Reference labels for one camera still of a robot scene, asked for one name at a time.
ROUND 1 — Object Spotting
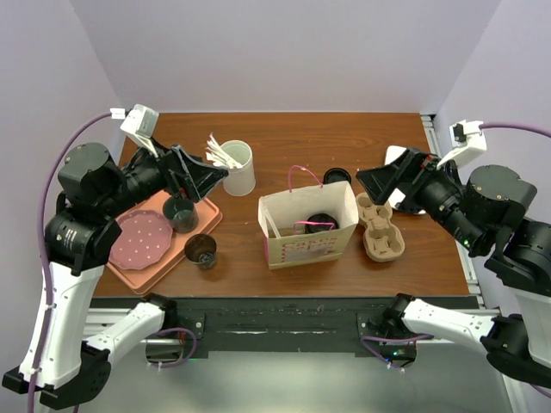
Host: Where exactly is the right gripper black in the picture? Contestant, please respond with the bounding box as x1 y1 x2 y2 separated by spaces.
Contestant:
354 142 484 248

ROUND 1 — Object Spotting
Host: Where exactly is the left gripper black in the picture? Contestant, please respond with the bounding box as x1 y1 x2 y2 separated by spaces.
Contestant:
100 133 228 216

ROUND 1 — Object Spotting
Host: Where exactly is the dark translucent plastic cup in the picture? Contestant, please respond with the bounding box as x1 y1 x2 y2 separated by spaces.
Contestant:
183 233 217 270

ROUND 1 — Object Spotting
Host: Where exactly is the black cup lid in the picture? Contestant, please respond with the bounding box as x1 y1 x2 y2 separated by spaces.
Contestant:
323 168 351 185
305 213 339 234

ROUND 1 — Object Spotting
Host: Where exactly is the paper bag with pink handles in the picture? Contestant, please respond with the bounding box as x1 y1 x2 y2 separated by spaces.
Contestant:
257 165 359 270

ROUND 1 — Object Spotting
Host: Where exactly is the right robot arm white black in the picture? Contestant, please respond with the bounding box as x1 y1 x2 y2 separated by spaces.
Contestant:
356 148 550 388

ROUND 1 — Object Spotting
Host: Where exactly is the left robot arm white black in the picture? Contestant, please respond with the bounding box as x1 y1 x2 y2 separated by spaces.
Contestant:
2 143 227 410

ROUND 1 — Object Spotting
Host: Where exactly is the white rectangular plate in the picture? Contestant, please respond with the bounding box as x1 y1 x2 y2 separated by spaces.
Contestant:
384 145 406 211

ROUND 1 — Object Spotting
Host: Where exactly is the white cylindrical holder cup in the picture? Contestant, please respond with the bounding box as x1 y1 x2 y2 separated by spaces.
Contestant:
221 140 256 196

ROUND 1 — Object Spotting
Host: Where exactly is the brown pulp cup carrier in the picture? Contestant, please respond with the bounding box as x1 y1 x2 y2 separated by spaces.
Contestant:
356 192 406 262

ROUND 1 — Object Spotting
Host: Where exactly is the pink dotted plate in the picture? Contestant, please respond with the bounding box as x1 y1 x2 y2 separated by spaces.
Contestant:
109 210 173 270

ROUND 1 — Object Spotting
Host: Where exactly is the salmon pink plastic tray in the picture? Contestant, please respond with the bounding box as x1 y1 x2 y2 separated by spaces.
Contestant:
107 191 222 295

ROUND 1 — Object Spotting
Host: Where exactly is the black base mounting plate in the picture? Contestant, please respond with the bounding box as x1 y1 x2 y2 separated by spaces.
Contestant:
137 296 431 361

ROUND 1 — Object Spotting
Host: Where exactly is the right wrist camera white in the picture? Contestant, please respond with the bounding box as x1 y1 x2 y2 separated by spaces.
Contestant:
436 120 487 170

